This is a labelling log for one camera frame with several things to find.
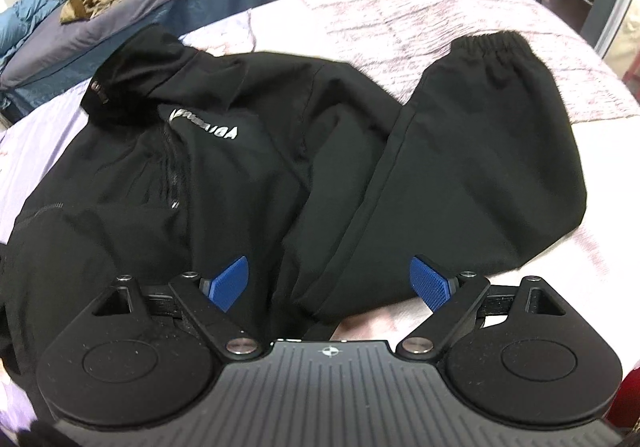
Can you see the red object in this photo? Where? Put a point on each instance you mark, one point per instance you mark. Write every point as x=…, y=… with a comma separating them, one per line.
x=626, y=397

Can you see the light blue down jacket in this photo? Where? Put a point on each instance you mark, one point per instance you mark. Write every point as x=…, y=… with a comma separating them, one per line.
x=22, y=24

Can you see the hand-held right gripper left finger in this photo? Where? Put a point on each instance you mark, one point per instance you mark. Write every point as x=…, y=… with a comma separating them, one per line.
x=229, y=283

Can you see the black jacket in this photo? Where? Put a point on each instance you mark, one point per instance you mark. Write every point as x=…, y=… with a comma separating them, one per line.
x=280, y=167

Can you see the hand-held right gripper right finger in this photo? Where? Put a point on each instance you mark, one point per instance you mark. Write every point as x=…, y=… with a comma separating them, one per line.
x=429, y=283

